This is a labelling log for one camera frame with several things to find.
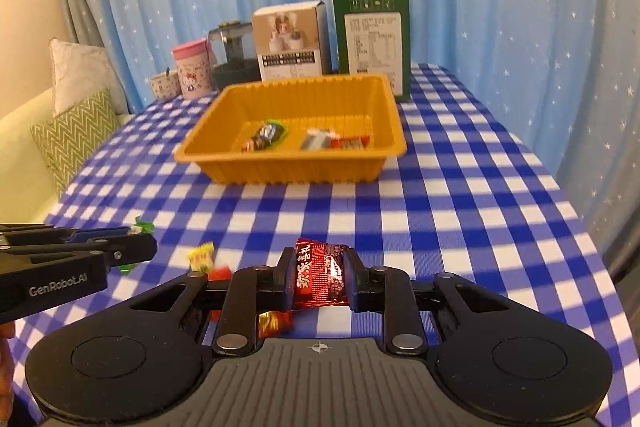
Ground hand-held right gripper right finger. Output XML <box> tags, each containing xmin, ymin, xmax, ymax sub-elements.
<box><xmin>344</xmin><ymin>249</ymin><xmax>511</xmax><ymax>355</ymax></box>

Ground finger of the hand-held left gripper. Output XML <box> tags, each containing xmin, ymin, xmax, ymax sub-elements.
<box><xmin>0</xmin><ymin>224</ymin><xmax>132</xmax><ymax>245</ymax></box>
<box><xmin>0</xmin><ymin>233</ymin><xmax>157</xmax><ymax>269</ymax></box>

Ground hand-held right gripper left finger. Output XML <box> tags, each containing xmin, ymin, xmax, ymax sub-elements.
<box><xmin>127</xmin><ymin>248</ymin><xmax>298</xmax><ymax>355</ymax></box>

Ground green candy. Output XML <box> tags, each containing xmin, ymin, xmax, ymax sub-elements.
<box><xmin>119</xmin><ymin>216</ymin><xmax>154</xmax><ymax>276</ymax></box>

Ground large red snack packet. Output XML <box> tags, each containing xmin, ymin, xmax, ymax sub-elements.
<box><xmin>257</xmin><ymin>238</ymin><xmax>351</xmax><ymax>339</ymax></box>

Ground yellow-green candy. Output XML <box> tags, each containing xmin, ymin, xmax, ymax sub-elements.
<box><xmin>187</xmin><ymin>243</ymin><xmax>216</xmax><ymax>272</ymax></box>

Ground orange plastic tray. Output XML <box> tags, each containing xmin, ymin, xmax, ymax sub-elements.
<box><xmin>173</xmin><ymin>74</ymin><xmax>407</xmax><ymax>185</ymax></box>

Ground clear black-print snack packet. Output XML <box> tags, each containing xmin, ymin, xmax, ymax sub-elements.
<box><xmin>300</xmin><ymin>127</ymin><xmax>341</xmax><ymax>152</ymax></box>

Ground green sausage snack packet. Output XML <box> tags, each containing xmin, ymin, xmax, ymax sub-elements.
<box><xmin>241</xmin><ymin>119</ymin><xmax>289</xmax><ymax>154</ymax></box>

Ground pale yellow sofa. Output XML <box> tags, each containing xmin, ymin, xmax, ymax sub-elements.
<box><xmin>0</xmin><ymin>87</ymin><xmax>136</xmax><ymax>228</ymax></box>

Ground green zigzag cushion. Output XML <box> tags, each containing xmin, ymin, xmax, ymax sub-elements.
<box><xmin>30</xmin><ymin>87</ymin><xmax>121</xmax><ymax>200</ymax></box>

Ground blue checkered tablecloth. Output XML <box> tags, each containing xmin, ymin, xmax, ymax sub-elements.
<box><xmin>7</xmin><ymin>63</ymin><xmax>618</xmax><ymax>427</ymax></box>

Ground small patterned mug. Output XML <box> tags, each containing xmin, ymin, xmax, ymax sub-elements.
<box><xmin>148</xmin><ymin>72</ymin><xmax>181</xmax><ymax>102</ymax></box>

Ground white cushion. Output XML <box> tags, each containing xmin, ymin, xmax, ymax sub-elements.
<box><xmin>49</xmin><ymin>38</ymin><xmax>128</xmax><ymax>118</ymax></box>

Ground pink cartoon cup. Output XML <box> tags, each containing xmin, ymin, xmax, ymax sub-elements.
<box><xmin>171</xmin><ymin>38</ymin><xmax>213</xmax><ymax>100</ymax></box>

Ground dark green humidifier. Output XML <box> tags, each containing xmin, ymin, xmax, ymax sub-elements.
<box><xmin>207</xmin><ymin>22</ymin><xmax>261</xmax><ymax>90</ymax></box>

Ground beige product box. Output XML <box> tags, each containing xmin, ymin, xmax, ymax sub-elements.
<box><xmin>251</xmin><ymin>1</ymin><xmax>332</xmax><ymax>82</ymax></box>

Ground green carton box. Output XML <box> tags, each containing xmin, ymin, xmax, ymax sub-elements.
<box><xmin>331</xmin><ymin>0</ymin><xmax>412</xmax><ymax>102</ymax></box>

